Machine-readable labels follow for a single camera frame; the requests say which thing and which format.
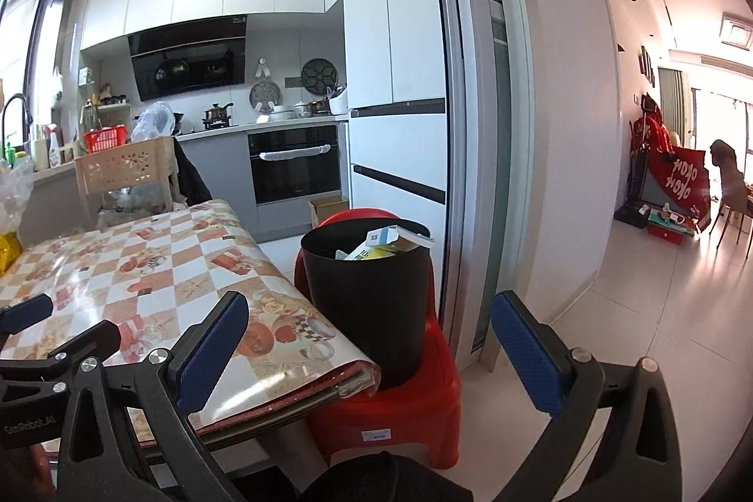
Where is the cardboard box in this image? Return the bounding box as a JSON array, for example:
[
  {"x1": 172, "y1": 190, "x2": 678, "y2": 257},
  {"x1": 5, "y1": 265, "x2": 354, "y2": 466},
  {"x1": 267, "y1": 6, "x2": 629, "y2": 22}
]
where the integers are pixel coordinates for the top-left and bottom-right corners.
[{"x1": 309, "y1": 195, "x2": 350, "y2": 228}]

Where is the beige perforated storage cart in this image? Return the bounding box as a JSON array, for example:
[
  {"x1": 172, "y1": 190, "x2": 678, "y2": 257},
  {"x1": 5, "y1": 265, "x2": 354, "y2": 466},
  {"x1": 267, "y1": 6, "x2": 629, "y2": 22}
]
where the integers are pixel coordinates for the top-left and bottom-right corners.
[{"x1": 74, "y1": 136, "x2": 177, "y2": 227}]

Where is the black built-in oven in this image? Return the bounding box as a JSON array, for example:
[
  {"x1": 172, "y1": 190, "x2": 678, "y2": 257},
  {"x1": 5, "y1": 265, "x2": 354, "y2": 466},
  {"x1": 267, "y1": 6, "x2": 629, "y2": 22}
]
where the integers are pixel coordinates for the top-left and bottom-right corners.
[{"x1": 248, "y1": 125, "x2": 342, "y2": 204}]

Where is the patterned tablecloth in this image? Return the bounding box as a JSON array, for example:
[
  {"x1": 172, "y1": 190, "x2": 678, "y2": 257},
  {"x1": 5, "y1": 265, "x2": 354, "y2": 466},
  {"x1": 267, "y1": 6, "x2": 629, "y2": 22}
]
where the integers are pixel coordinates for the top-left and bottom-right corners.
[{"x1": 1, "y1": 200, "x2": 380, "y2": 433}]

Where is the white refrigerator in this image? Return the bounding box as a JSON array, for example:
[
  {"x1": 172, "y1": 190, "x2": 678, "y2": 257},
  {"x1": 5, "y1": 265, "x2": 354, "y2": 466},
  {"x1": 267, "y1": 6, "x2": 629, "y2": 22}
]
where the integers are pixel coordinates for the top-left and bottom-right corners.
[{"x1": 341, "y1": 0, "x2": 452, "y2": 268}]

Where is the black kitchen faucet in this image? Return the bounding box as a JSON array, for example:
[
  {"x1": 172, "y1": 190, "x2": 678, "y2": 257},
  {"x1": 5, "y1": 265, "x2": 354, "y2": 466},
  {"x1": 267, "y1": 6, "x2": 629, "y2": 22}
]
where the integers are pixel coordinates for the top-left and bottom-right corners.
[{"x1": 1, "y1": 93, "x2": 33, "y2": 155}]

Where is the black trash bin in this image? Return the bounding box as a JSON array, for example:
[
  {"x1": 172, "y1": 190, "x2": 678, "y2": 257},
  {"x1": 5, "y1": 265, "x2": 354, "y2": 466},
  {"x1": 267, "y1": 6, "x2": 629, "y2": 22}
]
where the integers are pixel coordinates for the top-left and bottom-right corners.
[{"x1": 301, "y1": 218, "x2": 434, "y2": 389}]

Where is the red plastic basket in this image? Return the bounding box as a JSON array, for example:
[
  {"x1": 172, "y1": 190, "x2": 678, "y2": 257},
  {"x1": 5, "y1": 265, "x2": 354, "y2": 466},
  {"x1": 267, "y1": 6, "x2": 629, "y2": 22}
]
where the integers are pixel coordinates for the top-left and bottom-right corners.
[{"x1": 83, "y1": 125, "x2": 128, "y2": 154}]

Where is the black range hood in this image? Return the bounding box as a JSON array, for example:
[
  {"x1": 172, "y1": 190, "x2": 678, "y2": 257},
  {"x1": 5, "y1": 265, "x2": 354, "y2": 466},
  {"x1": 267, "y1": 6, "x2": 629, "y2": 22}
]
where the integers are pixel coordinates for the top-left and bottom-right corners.
[{"x1": 128, "y1": 15, "x2": 246, "y2": 101}]

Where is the clear plastic bag on cart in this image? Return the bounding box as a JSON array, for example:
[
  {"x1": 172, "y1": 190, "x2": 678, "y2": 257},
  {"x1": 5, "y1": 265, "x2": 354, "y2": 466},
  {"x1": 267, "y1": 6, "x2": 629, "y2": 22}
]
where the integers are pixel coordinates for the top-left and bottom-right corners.
[{"x1": 130, "y1": 102, "x2": 175, "y2": 143}]

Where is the cooking pot on stove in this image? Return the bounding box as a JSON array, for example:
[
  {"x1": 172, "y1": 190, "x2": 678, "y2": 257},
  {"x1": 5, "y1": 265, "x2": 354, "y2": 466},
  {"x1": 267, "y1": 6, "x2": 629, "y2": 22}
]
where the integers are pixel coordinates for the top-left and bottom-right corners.
[{"x1": 203, "y1": 102, "x2": 233, "y2": 130}]

